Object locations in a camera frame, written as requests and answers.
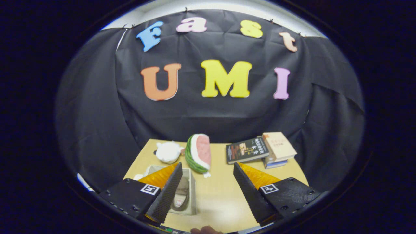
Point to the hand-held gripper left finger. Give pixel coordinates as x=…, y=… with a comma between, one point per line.
x=167, y=195

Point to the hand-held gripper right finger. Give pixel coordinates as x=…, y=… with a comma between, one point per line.
x=248, y=195

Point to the brown fuzzy shoe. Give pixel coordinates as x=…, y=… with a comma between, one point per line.
x=184, y=187

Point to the grey beige fabric storage box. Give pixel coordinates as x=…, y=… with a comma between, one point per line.
x=192, y=195

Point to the blue cover book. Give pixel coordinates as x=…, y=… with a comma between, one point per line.
x=274, y=166

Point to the white plush toy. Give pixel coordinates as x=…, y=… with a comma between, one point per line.
x=169, y=152

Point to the white cover book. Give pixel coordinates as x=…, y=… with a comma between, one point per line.
x=276, y=161

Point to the black cover book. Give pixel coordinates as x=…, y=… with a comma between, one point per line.
x=247, y=150

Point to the watermelon slice plush toy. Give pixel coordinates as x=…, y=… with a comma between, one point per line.
x=201, y=151

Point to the beige cover book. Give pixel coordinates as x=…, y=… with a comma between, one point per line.
x=279, y=145

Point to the black backdrop cloth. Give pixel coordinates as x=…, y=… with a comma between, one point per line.
x=195, y=117

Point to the white panel with blue edge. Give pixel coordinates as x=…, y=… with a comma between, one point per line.
x=85, y=182

